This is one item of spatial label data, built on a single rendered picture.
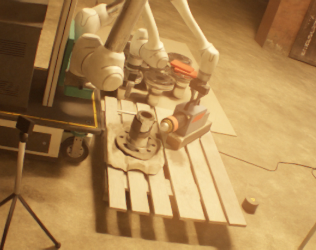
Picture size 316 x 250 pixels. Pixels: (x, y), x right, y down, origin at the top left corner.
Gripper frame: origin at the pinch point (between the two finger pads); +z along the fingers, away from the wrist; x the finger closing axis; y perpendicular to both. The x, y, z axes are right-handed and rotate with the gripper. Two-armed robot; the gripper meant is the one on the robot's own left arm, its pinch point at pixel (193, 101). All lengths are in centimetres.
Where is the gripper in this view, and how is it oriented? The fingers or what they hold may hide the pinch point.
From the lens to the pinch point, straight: 282.2
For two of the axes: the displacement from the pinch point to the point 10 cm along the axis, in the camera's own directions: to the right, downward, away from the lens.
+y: 5.5, -2.5, 8.0
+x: -7.8, -5.0, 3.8
